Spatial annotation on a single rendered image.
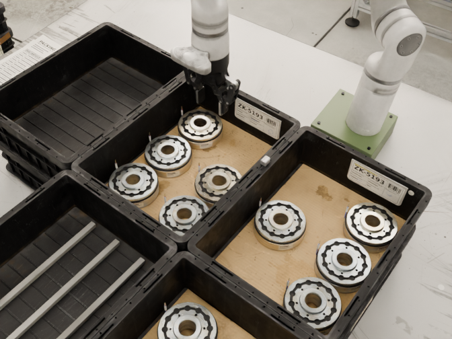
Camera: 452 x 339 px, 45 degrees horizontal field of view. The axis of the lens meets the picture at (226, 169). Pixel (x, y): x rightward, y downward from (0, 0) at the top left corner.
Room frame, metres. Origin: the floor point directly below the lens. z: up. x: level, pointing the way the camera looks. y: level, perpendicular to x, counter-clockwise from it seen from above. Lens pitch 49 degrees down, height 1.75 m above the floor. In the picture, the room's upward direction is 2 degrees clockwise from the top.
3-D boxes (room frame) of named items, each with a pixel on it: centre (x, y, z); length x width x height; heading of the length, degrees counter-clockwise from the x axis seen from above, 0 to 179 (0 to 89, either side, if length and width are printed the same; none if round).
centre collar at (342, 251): (0.55, -0.23, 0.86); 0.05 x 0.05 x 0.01
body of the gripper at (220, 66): (0.89, 0.04, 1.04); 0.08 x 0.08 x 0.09
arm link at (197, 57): (0.87, 0.05, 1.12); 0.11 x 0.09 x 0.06; 144
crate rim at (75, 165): (0.78, 0.07, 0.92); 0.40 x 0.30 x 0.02; 144
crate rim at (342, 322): (0.60, -0.17, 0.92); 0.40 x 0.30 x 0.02; 144
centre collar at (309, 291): (0.47, -0.16, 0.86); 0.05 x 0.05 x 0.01
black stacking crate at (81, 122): (0.96, 0.32, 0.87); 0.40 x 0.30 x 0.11; 144
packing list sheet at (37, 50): (1.26, 0.60, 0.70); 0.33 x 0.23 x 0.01; 148
